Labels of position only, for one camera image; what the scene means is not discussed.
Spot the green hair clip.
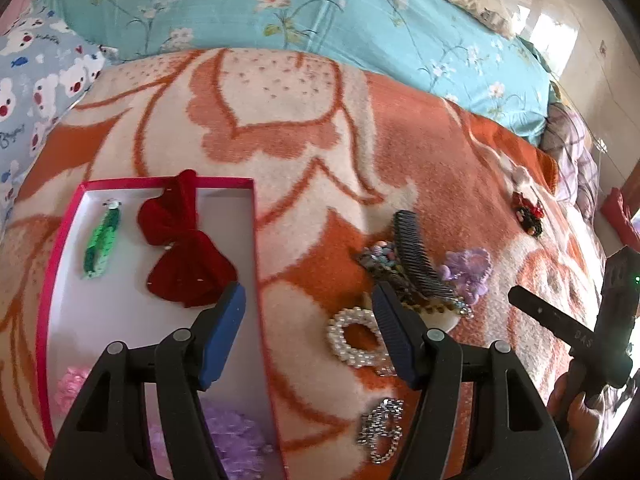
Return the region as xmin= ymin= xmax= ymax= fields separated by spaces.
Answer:
xmin=82 ymin=199 xmax=122 ymax=280

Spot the red velvet hair bow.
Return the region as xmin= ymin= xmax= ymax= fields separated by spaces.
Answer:
xmin=137 ymin=169 xmax=238 ymax=308

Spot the silver rhinestone hair clip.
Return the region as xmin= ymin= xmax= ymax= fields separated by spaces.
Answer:
xmin=356 ymin=397 xmax=403 ymax=465

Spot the blue bear print pillow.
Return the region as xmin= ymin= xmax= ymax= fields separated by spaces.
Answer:
xmin=0 ymin=2 xmax=108 ymax=231

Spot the pink flower scrunchie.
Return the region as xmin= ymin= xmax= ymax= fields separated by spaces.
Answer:
xmin=54 ymin=366 xmax=93 ymax=416

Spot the purple plaid cloth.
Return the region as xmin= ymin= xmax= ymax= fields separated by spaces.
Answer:
xmin=540 ymin=102 xmax=601 ymax=221

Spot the dark hair comb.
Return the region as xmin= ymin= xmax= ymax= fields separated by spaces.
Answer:
xmin=393 ymin=210 xmax=456 ymax=303

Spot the beige claw hair clip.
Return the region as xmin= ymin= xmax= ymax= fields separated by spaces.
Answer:
xmin=367 ymin=292 xmax=463 ymax=333

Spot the red shallow cardboard box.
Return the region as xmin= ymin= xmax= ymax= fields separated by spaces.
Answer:
xmin=37 ymin=176 xmax=291 ymax=480

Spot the purple flower scrunchie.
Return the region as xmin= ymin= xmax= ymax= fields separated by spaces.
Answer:
xmin=439 ymin=248 xmax=493 ymax=303
xmin=147 ymin=400 xmax=273 ymax=480

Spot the white pearl scrunchie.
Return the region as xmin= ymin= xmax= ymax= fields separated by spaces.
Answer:
xmin=327 ymin=307 xmax=398 ymax=377

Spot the person's right hand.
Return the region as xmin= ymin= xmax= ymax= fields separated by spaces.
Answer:
xmin=547 ymin=374 xmax=608 ymax=467

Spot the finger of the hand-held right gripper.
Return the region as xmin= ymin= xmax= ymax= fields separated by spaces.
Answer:
xmin=508 ymin=286 xmax=598 ymax=348
xmin=555 ymin=357 xmax=590 ymax=441

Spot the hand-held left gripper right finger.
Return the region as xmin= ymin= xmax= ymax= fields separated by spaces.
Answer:
xmin=371 ymin=281 xmax=571 ymax=480

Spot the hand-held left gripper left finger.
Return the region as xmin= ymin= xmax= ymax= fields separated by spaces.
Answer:
xmin=44 ymin=281 xmax=247 ymax=480

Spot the red cloth item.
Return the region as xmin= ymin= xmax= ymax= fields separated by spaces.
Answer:
xmin=600 ymin=187 xmax=640 ymax=251

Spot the red and black hair clip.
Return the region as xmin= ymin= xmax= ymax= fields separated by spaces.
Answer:
xmin=511 ymin=167 xmax=546 ymax=238

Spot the orange and cream blanket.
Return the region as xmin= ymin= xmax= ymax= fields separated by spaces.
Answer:
xmin=0 ymin=47 xmax=626 ymax=480

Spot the teal floral quilt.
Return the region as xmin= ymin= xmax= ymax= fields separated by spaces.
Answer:
xmin=45 ymin=0 xmax=551 ymax=148

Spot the multicoloured beaded hair clip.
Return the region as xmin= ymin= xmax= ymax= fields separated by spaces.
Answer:
xmin=357 ymin=241 xmax=473 ymax=318

